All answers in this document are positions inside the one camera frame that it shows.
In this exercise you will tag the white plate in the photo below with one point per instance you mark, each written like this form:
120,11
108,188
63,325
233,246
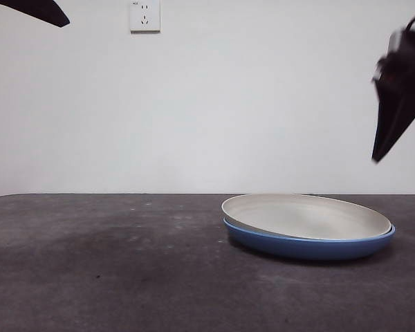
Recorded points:
307,218

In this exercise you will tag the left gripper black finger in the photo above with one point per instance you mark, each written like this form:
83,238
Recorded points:
27,8

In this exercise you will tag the white wall socket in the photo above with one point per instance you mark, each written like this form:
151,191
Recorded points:
144,17

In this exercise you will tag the blue plate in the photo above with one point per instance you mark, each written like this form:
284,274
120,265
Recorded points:
307,249

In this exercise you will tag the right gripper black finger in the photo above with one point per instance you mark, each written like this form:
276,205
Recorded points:
394,117

